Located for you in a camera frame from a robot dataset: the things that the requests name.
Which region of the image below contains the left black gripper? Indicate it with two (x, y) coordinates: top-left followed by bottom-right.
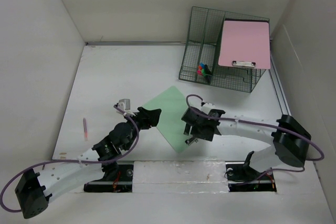
(123, 107), (160, 151)

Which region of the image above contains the green clipboard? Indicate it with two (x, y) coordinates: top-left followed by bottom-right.
(143, 86), (188, 153)

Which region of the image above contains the pink clipboard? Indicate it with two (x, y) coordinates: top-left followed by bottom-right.
(218, 19), (270, 69)

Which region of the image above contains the black clipboard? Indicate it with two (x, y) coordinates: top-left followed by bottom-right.
(224, 18), (269, 23)

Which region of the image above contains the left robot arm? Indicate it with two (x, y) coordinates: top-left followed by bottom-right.
(15, 107), (162, 219)

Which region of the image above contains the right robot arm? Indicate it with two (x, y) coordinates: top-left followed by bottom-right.
(181, 103), (311, 182)

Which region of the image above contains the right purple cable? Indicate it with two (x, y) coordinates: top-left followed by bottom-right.
(185, 94), (325, 185)

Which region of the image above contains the purple cable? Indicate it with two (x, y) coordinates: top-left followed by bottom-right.
(185, 94), (325, 185)
(0, 104), (139, 213)

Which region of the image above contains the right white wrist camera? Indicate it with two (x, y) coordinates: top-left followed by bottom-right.
(201, 102), (216, 109)

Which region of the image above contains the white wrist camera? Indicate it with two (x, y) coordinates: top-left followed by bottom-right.
(117, 99), (131, 114)
(201, 102), (216, 109)

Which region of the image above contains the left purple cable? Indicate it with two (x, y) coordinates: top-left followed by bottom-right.
(0, 104), (139, 213)

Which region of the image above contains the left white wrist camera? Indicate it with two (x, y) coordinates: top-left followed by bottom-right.
(117, 99), (131, 114)

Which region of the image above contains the pink pen on wall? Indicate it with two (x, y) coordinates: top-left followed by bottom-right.
(82, 118), (88, 141)

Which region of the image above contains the green wire desk organizer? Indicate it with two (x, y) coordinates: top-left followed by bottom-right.
(179, 6), (269, 93)

